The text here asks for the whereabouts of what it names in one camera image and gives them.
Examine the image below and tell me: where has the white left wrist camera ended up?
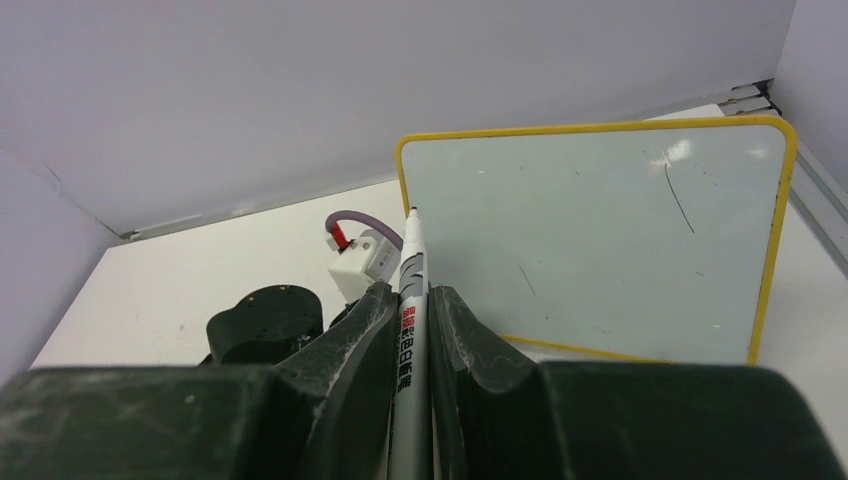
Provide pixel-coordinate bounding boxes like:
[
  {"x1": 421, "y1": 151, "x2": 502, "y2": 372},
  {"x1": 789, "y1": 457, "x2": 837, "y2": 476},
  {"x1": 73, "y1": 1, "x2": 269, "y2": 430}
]
[{"x1": 328, "y1": 233, "x2": 400, "y2": 304}]

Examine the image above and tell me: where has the aluminium back rail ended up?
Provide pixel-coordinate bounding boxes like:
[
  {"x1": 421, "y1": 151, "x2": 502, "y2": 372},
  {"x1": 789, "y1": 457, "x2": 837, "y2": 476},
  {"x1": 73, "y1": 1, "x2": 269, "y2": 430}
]
[{"x1": 118, "y1": 173, "x2": 398, "y2": 242}]

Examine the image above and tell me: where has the yellow-framed whiteboard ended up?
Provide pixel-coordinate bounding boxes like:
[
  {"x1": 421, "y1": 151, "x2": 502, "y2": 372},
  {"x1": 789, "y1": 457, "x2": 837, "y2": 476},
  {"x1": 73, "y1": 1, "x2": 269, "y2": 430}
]
[{"x1": 397, "y1": 115, "x2": 798, "y2": 365}]

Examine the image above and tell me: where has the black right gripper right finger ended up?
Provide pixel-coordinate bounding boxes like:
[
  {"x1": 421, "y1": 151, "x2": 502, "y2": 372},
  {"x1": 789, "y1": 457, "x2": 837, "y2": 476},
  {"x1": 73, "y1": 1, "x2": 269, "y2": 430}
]
[{"x1": 428, "y1": 286, "x2": 845, "y2": 479}]

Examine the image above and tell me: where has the aluminium rail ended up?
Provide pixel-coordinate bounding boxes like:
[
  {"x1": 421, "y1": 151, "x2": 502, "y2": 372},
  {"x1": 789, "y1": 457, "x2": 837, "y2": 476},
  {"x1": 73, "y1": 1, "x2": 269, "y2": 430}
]
[
  {"x1": 712, "y1": 80, "x2": 847, "y2": 274},
  {"x1": 118, "y1": 173, "x2": 398, "y2": 242}
]

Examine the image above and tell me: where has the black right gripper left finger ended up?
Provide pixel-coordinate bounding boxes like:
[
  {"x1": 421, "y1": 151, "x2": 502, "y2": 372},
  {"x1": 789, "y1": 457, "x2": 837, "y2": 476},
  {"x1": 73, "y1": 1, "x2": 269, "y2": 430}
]
[{"x1": 1, "y1": 282, "x2": 398, "y2": 479}]

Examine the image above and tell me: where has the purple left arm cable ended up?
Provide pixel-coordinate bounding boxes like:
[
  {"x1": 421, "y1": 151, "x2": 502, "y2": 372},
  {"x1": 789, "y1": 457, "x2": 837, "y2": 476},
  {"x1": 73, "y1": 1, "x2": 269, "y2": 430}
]
[{"x1": 324, "y1": 210, "x2": 405, "y2": 253}]

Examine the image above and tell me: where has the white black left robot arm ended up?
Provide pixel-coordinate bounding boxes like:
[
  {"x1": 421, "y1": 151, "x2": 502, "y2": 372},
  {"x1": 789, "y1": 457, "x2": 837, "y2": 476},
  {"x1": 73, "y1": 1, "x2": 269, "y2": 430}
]
[{"x1": 200, "y1": 285, "x2": 372, "y2": 371}]

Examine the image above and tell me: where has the silver marker pen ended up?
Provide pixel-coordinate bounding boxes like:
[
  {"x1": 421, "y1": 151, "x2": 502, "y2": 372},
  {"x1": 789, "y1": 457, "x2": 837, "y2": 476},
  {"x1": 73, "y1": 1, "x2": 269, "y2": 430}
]
[{"x1": 387, "y1": 207, "x2": 433, "y2": 479}]

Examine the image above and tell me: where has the aluminium right side rail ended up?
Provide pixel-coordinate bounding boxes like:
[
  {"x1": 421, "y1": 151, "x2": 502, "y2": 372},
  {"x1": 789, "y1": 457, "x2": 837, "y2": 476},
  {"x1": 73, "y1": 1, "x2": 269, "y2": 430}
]
[{"x1": 712, "y1": 80, "x2": 847, "y2": 274}]

